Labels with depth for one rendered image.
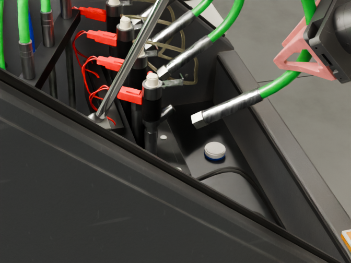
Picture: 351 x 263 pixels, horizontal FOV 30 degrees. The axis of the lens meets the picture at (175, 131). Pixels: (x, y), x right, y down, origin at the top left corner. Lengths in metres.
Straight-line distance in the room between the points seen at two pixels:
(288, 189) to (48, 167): 0.64
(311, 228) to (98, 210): 0.55
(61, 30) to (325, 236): 0.52
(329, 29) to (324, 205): 0.37
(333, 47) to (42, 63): 0.46
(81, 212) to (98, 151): 0.06
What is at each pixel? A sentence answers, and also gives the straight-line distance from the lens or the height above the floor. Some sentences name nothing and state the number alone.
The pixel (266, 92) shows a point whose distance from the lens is 0.80.
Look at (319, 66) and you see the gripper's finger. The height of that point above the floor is 1.24.
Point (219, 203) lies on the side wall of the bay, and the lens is 0.59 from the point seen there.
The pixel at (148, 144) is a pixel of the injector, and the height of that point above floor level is 1.01.
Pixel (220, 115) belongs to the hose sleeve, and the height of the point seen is 1.14.
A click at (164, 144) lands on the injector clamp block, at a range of 1.02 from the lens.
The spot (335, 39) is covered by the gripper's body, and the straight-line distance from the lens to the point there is 0.71.
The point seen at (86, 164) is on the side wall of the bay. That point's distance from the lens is 0.50.
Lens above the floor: 1.64
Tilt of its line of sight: 39 degrees down
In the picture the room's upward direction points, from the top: 3 degrees clockwise
